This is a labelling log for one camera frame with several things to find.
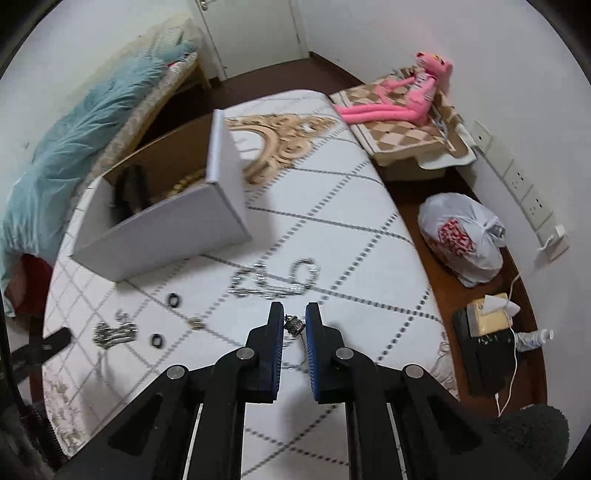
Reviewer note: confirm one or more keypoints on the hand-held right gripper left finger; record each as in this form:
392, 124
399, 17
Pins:
277, 355

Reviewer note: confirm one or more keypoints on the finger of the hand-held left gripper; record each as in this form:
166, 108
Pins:
48, 342

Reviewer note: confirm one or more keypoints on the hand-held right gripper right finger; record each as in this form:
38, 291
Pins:
311, 355

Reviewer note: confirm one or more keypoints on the red cloth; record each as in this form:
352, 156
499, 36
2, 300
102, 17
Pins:
27, 281

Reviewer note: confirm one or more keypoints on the black coil spring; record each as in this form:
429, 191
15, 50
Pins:
44, 434

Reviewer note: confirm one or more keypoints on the white patterned mattress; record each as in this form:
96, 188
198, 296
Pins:
341, 221

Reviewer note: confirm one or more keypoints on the black pouch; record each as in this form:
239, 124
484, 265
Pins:
131, 194

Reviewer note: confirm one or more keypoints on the black box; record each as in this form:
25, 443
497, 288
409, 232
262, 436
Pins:
485, 360

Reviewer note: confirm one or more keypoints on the white cardboard box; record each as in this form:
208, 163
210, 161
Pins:
184, 207

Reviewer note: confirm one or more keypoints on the yellow box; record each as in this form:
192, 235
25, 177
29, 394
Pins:
485, 318

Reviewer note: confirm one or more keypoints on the white plastic bag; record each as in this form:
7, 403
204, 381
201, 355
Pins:
461, 237

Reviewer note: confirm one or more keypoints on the light blue blanket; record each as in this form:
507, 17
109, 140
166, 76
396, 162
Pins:
78, 147

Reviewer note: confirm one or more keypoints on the clear plastic bottle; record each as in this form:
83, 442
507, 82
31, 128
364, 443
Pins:
535, 339

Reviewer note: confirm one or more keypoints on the dark fuzzy cloth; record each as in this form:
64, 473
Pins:
531, 438

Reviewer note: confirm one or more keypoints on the brown checkered cushion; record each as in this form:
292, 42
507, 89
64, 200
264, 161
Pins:
401, 134

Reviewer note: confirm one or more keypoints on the pink plush toy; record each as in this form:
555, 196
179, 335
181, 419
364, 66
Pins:
406, 97

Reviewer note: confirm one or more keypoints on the white charger plug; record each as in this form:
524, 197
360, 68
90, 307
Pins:
557, 232

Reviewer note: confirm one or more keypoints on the white door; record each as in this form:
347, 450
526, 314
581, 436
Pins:
251, 32

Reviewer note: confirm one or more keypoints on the white wall socket panel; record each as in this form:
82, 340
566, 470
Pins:
517, 180

